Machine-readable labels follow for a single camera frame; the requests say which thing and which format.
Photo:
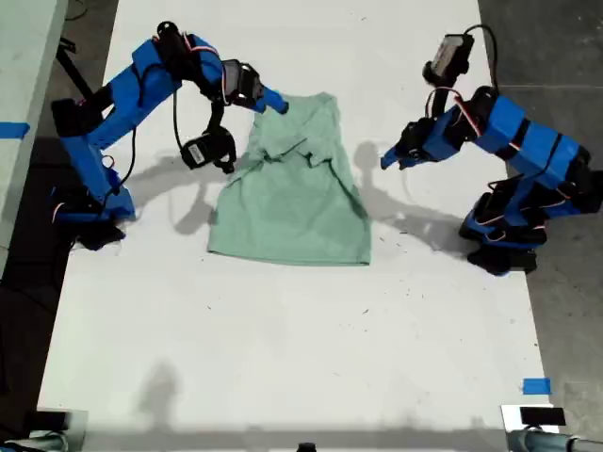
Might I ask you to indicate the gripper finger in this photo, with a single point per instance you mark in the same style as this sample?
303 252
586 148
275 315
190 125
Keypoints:
407 164
392 156
274 101

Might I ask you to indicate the short blue tape strip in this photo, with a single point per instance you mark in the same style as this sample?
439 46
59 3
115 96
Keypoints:
537 386

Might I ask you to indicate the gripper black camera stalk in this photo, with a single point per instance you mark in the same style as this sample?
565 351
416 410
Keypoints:
217 117
438 96

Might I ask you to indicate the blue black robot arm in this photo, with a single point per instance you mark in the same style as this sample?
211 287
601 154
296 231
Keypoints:
141 80
532 141

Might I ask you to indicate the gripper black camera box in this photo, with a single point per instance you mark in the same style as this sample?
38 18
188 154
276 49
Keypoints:
194 154
447 52

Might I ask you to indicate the black stand leg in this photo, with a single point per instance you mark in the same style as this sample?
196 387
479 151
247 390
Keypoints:
70 63

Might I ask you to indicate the grey green tube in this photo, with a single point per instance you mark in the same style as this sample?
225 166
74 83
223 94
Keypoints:
551 441

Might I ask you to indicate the small black round object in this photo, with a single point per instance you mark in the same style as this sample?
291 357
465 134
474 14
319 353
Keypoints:
306 447

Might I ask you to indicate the long blue tape strip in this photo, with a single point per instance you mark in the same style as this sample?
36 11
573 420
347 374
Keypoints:
14 129

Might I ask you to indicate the small black box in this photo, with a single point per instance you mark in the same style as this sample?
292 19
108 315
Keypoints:
542 416
49 420

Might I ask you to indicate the pale green white bench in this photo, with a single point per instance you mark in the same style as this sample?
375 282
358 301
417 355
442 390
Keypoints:
23 47

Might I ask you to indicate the pale green t-shirt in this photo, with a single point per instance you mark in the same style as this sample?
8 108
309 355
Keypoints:
292 221

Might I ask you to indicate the pale green bundle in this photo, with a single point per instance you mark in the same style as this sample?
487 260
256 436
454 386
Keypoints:
33 443

